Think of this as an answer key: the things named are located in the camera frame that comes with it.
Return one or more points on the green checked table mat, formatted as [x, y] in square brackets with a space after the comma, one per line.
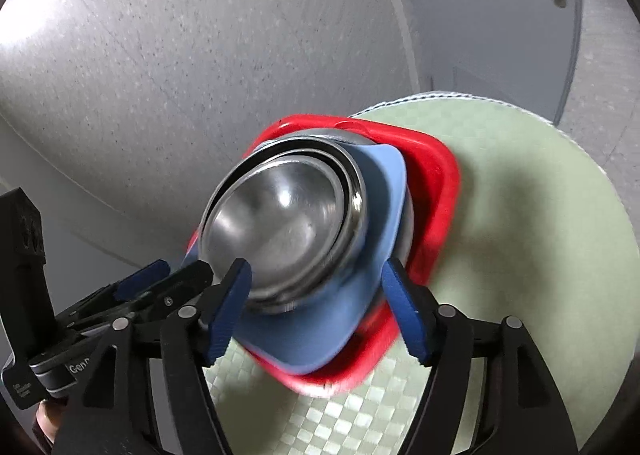
[525, 245]

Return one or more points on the large steel bowl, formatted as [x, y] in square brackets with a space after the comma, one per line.
[406, 230]

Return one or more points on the blue plastic bowl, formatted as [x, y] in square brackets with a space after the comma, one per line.
[325, 330]

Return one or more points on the grey door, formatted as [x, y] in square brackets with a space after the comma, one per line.
[490, 20]

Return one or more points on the red plastic basin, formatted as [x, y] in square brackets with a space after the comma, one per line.
[435, 185]

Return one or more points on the person's left hand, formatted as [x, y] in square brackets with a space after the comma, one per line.
[49, 419]

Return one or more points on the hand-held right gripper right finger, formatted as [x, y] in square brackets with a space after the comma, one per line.
[406, 317]

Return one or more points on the ribbed steel bowl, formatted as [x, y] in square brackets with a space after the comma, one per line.
[356, 195]

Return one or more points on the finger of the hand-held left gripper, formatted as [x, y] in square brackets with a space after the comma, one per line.
[142, 279]
[185, 282]

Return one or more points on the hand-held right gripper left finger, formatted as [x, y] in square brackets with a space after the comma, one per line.
[227, 317]

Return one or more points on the medium plain steel bowl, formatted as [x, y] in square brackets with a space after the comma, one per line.
[280, 225]

